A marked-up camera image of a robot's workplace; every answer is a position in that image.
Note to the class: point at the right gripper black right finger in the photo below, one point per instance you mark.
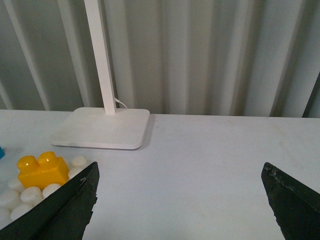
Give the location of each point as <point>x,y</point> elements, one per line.
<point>296,206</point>

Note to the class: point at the yellow two-stud toy block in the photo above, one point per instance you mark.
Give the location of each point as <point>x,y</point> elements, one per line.
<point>42,171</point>

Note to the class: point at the blue three-stud toy block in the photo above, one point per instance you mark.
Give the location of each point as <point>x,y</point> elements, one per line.
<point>2,153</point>

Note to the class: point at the white studded base plate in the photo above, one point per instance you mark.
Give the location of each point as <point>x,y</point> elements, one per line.
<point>17,200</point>

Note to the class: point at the white desk lamp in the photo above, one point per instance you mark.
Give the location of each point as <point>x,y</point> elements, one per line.
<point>108,127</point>

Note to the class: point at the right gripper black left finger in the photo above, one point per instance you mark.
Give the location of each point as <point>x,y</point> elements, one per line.
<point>63,215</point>

